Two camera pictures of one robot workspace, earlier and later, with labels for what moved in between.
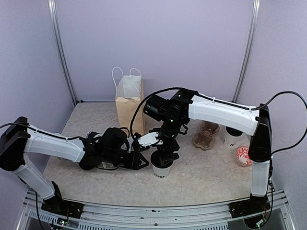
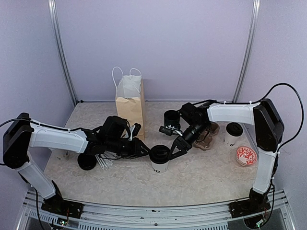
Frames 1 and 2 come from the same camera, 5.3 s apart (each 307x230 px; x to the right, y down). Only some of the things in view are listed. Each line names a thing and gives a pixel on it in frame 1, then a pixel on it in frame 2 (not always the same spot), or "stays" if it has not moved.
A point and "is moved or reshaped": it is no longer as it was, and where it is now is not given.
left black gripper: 135,161 -> 136,149
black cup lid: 233,132 stays
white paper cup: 161,172 is moved or reshaped
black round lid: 87,165 stays
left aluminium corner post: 56,30 stays
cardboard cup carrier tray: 204,140 stays
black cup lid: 162,158 is moved or reshaped
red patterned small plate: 242,156 stays
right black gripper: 173,145 -> 183,144
